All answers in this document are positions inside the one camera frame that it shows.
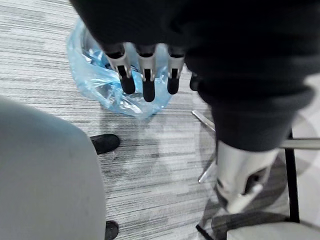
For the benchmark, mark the chrome tube leg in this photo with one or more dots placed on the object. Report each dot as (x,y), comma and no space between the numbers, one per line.
(203,120)
(207,172)

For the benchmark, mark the silver robot leg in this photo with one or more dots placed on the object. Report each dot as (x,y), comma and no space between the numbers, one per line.
(45,170)

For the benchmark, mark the blue plastic bin bag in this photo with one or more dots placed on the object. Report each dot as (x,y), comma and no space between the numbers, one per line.
(110,82)

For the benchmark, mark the grey chair seat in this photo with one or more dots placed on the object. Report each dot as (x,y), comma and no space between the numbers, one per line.
(275,231)

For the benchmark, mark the dark robot foot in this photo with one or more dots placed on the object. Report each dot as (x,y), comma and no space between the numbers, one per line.
(105,144)
(111,230)

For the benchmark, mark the black metal frame post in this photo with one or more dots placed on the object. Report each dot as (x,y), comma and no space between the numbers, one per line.
(292,185)

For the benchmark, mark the chrome horizontal bar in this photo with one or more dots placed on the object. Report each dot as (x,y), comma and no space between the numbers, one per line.
(302,144)

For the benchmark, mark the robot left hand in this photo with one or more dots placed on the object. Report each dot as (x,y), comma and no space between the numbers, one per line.
(225,50)

